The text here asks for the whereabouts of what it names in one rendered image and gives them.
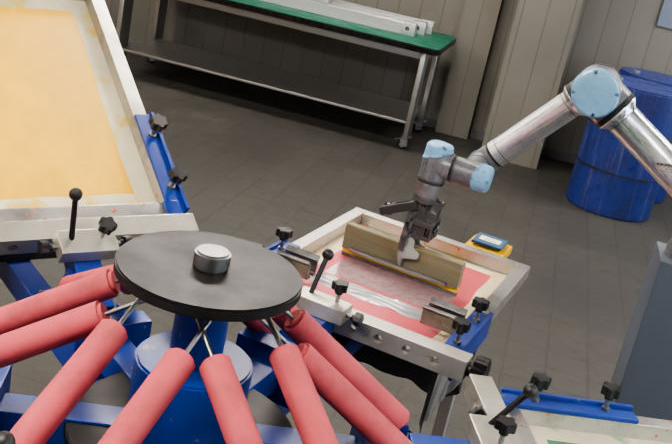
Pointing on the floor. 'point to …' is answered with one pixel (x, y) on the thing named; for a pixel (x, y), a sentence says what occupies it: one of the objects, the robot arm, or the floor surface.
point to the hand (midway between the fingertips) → (401, 258)
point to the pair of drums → (642, 184)
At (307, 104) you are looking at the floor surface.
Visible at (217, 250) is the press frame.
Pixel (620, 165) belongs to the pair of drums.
